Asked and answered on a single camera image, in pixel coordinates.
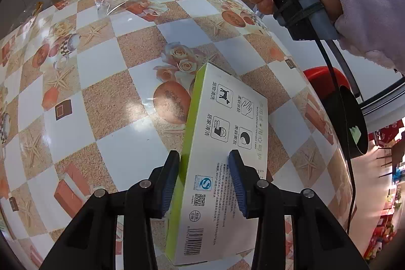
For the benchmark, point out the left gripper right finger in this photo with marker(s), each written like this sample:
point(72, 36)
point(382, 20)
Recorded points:
point(318, 240)

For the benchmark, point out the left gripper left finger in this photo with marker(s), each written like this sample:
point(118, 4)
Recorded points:
point(89, 241)

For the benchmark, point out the white green glove box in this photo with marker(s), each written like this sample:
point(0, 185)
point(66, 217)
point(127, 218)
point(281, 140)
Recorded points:
point(205, 221)

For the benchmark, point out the black trash bin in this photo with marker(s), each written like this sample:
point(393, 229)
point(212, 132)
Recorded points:
point(344, 112)

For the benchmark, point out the green sponge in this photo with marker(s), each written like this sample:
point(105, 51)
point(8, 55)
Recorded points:
point(355, 133)

